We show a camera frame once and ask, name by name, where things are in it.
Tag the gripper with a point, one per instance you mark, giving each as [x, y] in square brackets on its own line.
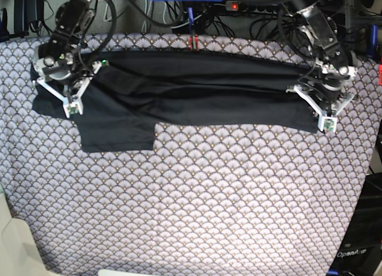
[66, 70]
[332, 82]

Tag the black T-shirt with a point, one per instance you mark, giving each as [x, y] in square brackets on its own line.
[139, 89]

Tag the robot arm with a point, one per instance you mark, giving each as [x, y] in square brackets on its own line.
[323, 43]
[73, 20]

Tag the orange clamp right edge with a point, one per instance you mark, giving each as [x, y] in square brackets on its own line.
[380, 74]

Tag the black power adapter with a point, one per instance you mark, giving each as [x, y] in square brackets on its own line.
[28, 15]

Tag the blue clamp right edge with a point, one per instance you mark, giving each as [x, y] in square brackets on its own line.
[372, 40]

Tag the black power strip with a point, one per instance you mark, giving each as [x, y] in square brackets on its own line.
[235, 6]

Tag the orange and black clamp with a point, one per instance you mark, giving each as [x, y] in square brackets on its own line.
[194, 43]

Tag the patterned fan-print tablecloth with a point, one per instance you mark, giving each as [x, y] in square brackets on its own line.
[218, 200]

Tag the black OpenArm box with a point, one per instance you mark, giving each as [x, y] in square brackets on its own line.
[360, 250]

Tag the beige plastic bin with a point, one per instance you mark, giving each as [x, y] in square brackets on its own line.
[19, 254]

